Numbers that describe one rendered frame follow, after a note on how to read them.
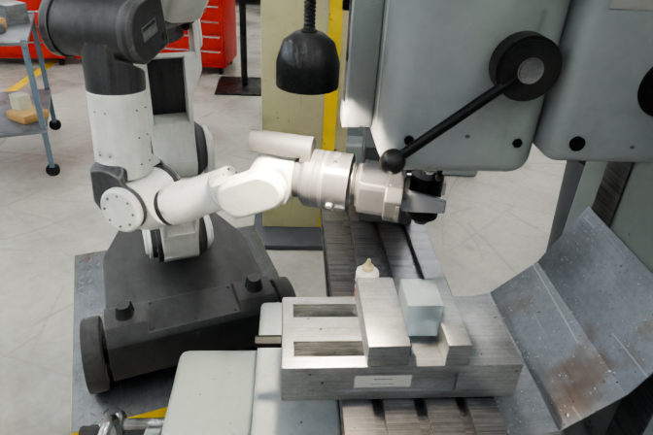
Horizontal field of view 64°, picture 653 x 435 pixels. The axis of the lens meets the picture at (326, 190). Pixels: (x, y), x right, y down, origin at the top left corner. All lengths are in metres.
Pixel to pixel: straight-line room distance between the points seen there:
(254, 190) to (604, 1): 0.48
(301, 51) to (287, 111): 1.97
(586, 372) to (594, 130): 0.44
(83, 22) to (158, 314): 0.89
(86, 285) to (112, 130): 1.17
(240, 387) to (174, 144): 0.59
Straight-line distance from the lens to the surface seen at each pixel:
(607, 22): 0.63
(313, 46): 0.57
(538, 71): 0.60
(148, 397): 1.59
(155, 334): 1.48
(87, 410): 1.61
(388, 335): 0.77
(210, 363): 1.15
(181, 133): 1.32
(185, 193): 0.86
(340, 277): 1.03
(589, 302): 1.01
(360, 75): 0.66
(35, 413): 2.20
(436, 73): 0.60
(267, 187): 0.75
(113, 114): 0.87
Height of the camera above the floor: 1.60
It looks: 29 degrees down
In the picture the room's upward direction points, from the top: 3 degrees clockwise
